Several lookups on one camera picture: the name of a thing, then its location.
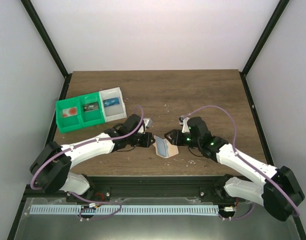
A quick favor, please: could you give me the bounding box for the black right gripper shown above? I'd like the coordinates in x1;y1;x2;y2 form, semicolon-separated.
164;129;201;148

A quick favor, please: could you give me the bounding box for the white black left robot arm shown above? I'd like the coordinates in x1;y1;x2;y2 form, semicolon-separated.
29;114;155;202

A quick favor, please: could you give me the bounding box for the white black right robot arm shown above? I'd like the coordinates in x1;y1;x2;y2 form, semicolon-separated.
164;116;305;222

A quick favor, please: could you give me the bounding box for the blue credit card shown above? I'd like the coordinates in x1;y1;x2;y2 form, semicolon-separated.
103;97;120;108

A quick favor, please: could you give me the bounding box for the black vip card in bin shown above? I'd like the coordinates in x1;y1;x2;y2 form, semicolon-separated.
83;101;100;113

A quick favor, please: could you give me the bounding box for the white red card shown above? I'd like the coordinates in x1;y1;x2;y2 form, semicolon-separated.
62;106;78;118

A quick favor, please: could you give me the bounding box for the white plastic bin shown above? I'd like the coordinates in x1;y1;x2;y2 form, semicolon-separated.
98;87;127;123

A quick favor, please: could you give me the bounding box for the green plastic bin middle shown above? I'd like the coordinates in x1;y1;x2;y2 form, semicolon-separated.
77;92;105;128

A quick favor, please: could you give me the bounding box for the green plastic bin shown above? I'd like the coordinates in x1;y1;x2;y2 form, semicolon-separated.
55;97;83;134
77;92;105;128

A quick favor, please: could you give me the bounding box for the green plastic bin left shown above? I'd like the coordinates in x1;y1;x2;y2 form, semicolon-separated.
55;97;83;134

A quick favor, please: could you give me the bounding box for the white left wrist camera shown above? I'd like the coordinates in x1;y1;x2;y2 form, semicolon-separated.
143;118;153;129

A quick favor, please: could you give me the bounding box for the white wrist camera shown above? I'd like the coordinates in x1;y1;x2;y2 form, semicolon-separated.
143;118;153;129
179;115;190;133

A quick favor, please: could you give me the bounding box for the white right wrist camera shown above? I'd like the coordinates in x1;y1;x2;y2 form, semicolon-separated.
179;115;190;133

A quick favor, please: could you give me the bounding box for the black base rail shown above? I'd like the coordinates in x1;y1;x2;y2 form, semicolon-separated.
81;174;236;205

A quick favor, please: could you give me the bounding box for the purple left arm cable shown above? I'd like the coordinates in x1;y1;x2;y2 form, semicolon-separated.
30;105;145;221

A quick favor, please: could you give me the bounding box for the metal base plate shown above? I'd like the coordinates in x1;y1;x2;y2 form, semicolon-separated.
13;198;301;240

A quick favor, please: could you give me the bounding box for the light blue slotted cable duct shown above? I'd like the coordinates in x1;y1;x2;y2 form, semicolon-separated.
29;204;219;216

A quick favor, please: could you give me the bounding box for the black frame post right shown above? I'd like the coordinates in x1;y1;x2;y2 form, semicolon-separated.
239;0;291;76

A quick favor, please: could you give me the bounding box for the black frame post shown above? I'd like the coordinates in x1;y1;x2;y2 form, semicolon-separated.
239;0;291;76
19;0;70;78

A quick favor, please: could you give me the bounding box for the black frame post left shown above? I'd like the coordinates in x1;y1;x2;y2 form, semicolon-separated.
19;0;70;78

